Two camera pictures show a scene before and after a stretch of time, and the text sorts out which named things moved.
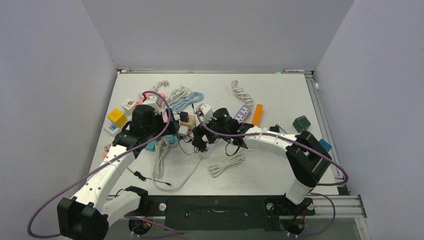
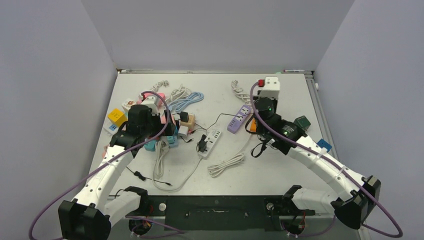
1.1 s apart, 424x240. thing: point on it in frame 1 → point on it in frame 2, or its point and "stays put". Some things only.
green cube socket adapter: [301, 123] stays put
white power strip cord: [216, 169] stays put
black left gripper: [159, 117] stays put
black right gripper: [211, 139] → [274, 99]
